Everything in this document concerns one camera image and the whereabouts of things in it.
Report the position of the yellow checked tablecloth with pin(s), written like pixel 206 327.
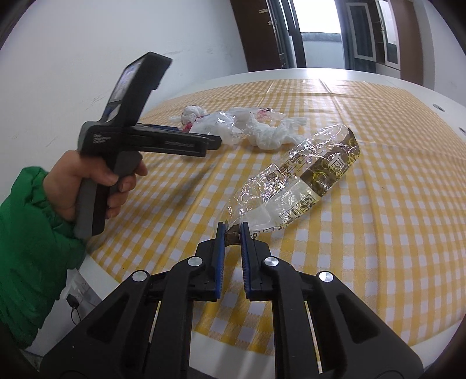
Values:
pixel 364 237

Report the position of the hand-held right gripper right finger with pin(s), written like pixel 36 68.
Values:
pixel 245 255

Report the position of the white wall socket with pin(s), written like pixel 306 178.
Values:
pixel 80 286

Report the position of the translucent white plastic bag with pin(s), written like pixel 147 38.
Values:
pixel 218 125

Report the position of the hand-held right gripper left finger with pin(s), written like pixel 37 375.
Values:
pixel 218 255

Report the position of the person's left forearm green sleeve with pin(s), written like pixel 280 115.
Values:
pixel 29 255

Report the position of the white red-print plastic bag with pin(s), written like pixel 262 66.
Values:
pixel 269 136

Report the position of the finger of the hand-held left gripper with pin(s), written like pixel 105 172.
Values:
pixel 214 142
pixel 160 128

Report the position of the glass balcony door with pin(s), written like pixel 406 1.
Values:
pixel 320 18

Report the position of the brown cabinet with mirror door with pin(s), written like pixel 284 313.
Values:
pixel 407 36

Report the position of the clear printed plastic wrapper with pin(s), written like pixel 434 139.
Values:
pixel 320 171

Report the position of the white framed glass door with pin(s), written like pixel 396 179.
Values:
pixel 362 32

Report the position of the small white tissue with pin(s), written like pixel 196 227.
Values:
pixel 191 113

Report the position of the dark brown wardrobe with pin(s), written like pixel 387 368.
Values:
pixel 255 36

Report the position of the person's left hand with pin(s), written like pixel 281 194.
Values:
pixel 65 182

